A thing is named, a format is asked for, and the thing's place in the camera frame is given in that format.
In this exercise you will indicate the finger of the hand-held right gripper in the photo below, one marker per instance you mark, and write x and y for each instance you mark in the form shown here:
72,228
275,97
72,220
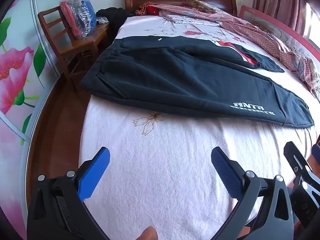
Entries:
296,158

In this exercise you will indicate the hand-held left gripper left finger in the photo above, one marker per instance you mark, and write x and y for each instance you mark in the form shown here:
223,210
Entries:
95,172

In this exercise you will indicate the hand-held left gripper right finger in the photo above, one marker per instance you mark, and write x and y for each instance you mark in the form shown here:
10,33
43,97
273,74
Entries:
225,173

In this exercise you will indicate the black pants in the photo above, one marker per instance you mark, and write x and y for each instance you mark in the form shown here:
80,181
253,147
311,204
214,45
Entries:
175,80

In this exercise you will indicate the person's left hand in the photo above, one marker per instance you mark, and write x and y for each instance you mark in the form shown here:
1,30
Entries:
148,233

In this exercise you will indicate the bed with floral sheet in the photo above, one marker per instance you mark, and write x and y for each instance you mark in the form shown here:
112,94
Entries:
175,167

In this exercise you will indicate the wooden chair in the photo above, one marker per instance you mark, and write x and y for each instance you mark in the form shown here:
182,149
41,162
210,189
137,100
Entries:
82,45

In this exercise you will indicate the flower print wardrobe door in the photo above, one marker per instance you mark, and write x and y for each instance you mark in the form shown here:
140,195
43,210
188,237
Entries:
20,67

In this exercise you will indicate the pink patterned quilt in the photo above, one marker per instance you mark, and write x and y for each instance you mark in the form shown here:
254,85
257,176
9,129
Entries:
250,27

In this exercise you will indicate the grey white cloth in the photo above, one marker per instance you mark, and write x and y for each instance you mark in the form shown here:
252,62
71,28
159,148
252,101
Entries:
102,20

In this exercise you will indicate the plastic bag of clothes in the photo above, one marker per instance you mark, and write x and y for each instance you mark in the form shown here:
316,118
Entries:
80,15

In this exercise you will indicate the black clothes pile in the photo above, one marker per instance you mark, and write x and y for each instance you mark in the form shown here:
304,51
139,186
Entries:
113,15

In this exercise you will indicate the red pillow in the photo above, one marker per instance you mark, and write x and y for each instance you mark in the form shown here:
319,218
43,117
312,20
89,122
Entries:
152,10

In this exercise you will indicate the pink bed guard rail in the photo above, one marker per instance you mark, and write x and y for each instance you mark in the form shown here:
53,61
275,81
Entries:
272,26

